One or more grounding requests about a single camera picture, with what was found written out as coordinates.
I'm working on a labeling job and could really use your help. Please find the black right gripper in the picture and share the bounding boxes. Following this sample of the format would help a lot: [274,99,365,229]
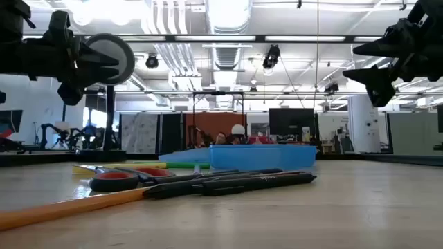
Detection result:
[342,17,443,108]

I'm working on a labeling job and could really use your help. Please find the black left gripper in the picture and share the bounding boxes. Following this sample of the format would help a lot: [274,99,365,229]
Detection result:
[20,10,120,107]

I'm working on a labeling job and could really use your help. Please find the black scissors with red handles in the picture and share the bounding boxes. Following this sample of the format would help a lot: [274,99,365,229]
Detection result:
[81,164,177,193]

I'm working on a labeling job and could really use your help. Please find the green highlighter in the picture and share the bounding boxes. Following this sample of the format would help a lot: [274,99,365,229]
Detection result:
[133,160,211,169]

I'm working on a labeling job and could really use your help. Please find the orange pencil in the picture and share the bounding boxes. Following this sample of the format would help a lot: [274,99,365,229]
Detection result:
[0,186,148,232]

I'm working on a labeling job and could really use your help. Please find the blue translucent plastic supply box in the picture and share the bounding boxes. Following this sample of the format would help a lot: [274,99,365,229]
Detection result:
[158,144,316,172]

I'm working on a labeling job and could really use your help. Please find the round lamp on black stand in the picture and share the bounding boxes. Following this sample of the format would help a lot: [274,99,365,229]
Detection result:
[75,33,136,163]

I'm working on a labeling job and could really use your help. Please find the black hanging ceiling spotlight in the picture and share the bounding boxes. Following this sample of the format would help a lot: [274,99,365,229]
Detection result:
[323,81,340,94]
[145,53,159,69]
[262,44,281,70]

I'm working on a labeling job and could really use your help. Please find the white round column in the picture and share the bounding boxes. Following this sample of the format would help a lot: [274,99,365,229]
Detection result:
[347,95,381,154]

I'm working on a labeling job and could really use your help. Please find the grey patterned partition panel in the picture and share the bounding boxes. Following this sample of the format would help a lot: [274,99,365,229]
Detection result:
[120,113,160,154]

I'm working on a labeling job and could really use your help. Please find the black partition panel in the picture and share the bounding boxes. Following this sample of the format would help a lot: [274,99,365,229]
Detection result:
[161,113,184,154]

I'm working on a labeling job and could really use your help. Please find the black monitor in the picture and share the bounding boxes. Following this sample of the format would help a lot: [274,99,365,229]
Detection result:
[269,108,316,142]

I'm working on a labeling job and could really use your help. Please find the orange partition panel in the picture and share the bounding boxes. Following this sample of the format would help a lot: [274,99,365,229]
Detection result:
[183,112,247,149]

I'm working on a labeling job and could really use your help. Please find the red object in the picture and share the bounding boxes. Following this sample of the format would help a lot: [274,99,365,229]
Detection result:
[247,136,274,145]

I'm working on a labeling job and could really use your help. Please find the thin hanging cable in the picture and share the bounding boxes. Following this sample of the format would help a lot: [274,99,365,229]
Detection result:
[313,0,321,111]

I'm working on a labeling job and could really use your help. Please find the black overhead frame bar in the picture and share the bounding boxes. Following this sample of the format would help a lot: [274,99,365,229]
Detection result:
[20,33,383,44]

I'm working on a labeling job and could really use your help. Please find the silver ventilation duct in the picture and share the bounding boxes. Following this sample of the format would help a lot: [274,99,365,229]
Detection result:
[204,0,253,35]

